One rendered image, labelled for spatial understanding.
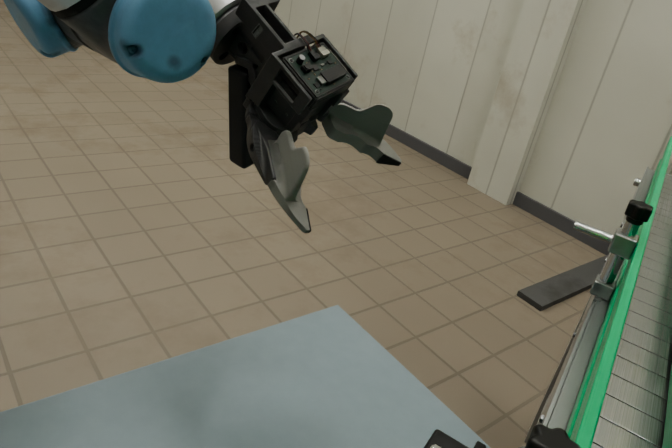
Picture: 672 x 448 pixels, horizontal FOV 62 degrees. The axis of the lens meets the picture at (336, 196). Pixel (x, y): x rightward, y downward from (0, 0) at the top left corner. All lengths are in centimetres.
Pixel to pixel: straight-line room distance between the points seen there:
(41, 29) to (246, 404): 42
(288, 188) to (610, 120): 278
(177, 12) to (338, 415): 46
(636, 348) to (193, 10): 57
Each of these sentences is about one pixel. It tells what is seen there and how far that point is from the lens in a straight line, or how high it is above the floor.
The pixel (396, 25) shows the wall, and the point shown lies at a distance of 408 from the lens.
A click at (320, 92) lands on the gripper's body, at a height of 110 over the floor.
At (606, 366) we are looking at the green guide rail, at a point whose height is 97.
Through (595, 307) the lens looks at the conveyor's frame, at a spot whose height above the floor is 88.
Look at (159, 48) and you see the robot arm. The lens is 41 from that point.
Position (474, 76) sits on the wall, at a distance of 362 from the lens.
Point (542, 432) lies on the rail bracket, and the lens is 35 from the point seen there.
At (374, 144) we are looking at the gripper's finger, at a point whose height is 104.
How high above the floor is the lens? 123
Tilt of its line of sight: 25 degrees down
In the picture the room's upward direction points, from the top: 12 degrees clockwise
